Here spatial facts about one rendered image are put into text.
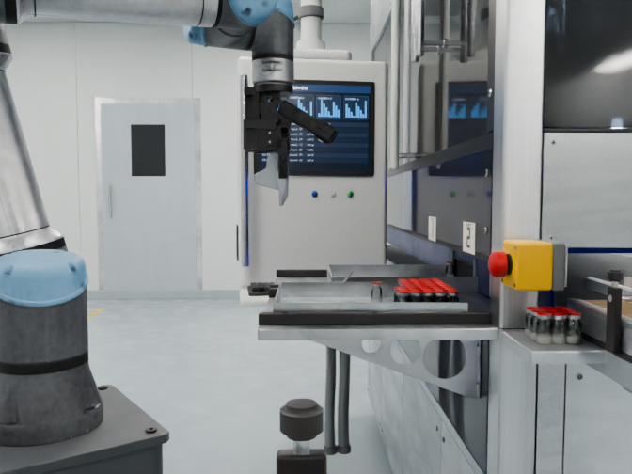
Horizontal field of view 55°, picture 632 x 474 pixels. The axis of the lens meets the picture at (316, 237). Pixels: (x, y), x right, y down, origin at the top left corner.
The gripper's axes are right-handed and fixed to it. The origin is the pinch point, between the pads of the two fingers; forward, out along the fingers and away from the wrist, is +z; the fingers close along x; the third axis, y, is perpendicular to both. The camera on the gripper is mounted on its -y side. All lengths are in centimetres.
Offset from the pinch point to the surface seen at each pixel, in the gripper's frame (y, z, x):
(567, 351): -41, 22, 26
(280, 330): 0.4, 21.8, 10.9
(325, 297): -8.1, 21.4, -19.3
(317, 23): -8, -58, -95
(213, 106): 94, -98, -544
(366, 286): -16.9, 19.0, -19.5
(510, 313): -37.3, 18.8, 12.4
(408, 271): -32, 20, -54
